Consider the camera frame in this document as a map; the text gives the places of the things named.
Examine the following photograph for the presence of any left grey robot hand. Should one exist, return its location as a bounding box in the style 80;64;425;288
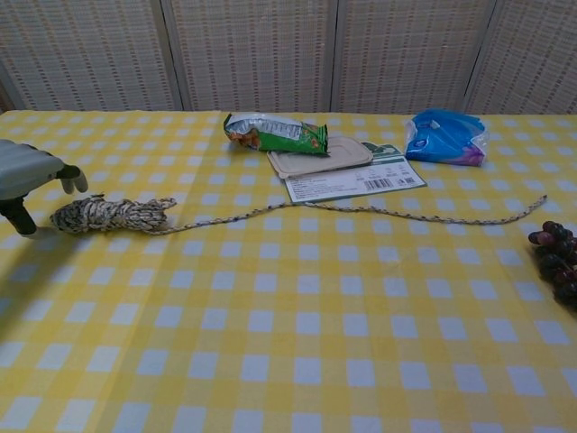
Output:
0;138;89;236

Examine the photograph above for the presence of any speckled beige braided rope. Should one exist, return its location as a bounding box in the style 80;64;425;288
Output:
49;193;550;236

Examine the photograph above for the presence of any woven folding screen panel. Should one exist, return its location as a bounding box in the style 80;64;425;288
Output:
335;0;501;115
463;0;577;116
0;0;177;113
161;0;339;113

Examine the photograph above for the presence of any green snack bag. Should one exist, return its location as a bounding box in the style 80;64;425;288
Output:
224;112;334;158

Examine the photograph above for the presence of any wet wipes pack beige lid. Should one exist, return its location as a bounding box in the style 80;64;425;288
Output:
266;137;428;205

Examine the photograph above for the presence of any yellow white checkered tablecloth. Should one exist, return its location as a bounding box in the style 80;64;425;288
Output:
0;110;577;433

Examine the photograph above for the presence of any blue tissue pack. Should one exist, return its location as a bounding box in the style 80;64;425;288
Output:
404;108;490;168

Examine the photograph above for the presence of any dark red grape bunch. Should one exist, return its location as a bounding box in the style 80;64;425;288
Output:
527;220;577;308

